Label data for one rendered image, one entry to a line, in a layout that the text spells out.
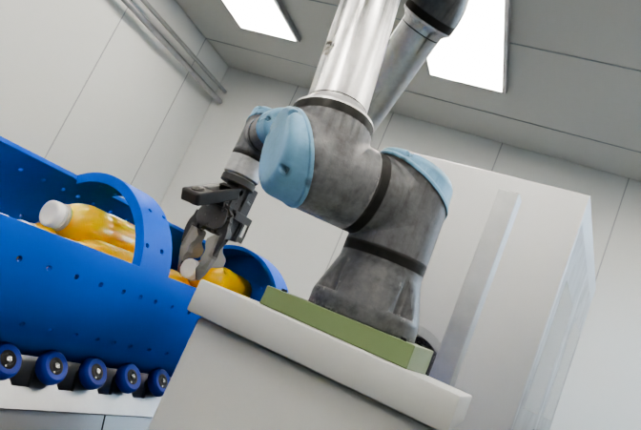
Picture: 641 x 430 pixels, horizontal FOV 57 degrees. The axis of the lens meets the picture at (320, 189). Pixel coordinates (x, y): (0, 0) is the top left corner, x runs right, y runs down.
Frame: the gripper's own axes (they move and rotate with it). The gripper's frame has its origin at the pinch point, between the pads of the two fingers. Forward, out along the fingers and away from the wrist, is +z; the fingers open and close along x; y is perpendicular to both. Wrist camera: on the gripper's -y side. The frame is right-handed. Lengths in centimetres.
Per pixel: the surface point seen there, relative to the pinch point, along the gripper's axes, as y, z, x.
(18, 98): 170, -63, 368
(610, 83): 301, -228, -14
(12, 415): -33.0, 24.9, -12.2
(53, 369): -29.5, 18.9, -11.2
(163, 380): -7.0, 18.1, -11.3
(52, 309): -36.4, 11.0, -13.6
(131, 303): -25.3, 7.4, -14.4
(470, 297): 72, -23, -34
